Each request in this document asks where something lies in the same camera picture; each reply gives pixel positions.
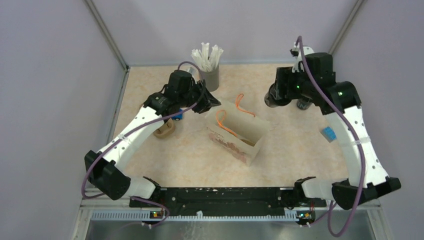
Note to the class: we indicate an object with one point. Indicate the white wrapped straws bundle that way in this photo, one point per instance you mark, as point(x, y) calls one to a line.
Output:
point(208, 57)

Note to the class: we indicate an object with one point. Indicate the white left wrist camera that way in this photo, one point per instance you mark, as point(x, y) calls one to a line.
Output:
point(191, 70)

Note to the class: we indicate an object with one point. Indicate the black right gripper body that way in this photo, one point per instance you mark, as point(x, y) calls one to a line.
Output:
point(296, 84)

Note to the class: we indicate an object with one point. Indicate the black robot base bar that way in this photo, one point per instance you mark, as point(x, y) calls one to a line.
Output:
point(231, 201)

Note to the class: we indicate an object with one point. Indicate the brown pulp cup carrier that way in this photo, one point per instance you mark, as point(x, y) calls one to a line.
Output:
point(165, 130)

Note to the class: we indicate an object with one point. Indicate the blue toy brick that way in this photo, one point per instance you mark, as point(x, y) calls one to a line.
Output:
point(329, 134)

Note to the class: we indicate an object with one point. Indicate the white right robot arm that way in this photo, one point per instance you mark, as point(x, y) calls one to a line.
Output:
point(340, 104)

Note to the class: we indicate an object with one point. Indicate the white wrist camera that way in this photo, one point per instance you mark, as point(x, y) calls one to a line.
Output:
point(296, 53)
point(191, 70)

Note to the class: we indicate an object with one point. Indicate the aluminium frame rail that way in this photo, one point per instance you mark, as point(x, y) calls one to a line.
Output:
point(104, 72)

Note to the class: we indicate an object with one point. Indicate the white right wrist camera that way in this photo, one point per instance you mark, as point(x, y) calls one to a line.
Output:
point(296, 53)

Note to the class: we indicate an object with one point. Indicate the teddy bear paper bag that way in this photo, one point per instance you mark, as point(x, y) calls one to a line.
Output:
point(239, 131)

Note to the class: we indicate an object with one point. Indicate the black paper cup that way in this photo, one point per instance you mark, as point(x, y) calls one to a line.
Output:
point(303, 104)

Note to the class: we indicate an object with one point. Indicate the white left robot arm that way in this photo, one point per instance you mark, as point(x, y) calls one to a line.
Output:
point(105, 167)

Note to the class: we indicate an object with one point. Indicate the blue toy car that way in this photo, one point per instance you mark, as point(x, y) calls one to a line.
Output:
point(179, 116)

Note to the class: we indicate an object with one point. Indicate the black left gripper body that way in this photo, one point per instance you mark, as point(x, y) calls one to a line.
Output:
point(196, 94)

